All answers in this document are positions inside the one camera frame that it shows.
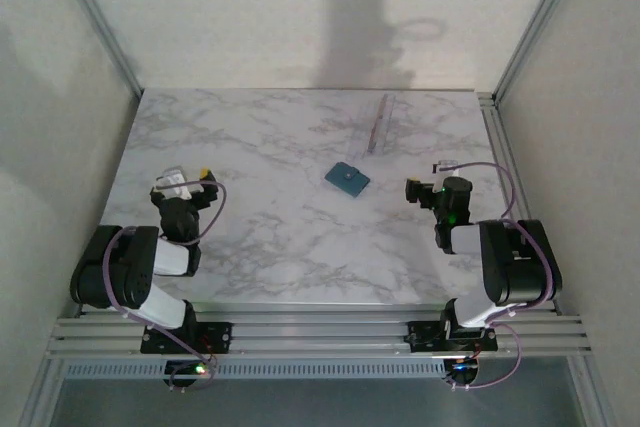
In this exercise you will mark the aluminium side rail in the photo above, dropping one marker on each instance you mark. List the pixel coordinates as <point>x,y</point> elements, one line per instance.
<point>507,172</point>

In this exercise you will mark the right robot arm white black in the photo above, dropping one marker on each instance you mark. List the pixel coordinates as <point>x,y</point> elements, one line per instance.
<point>520,267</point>

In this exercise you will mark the aluminium frame post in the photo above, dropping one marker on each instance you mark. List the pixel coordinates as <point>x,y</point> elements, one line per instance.
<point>95,22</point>
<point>540,22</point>

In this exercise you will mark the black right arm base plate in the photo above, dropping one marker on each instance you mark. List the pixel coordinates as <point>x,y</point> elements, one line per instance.
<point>425,334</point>

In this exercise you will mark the aluminium frame rail bed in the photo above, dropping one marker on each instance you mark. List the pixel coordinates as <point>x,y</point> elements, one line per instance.
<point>320,332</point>

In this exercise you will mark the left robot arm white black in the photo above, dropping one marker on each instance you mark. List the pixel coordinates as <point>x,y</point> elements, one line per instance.
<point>135,267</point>

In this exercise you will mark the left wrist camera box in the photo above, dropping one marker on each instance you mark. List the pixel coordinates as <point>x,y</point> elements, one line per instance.
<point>175,181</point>

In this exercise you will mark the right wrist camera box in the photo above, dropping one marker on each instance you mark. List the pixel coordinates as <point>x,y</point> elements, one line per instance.
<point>446,169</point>

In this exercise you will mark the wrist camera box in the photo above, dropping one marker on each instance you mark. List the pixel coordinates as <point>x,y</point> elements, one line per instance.
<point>175,181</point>
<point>446,169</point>

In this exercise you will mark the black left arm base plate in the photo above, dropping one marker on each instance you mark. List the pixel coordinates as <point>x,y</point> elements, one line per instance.
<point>220,334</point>

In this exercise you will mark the teal card holder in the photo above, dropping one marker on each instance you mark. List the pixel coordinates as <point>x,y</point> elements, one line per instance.
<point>347,179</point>

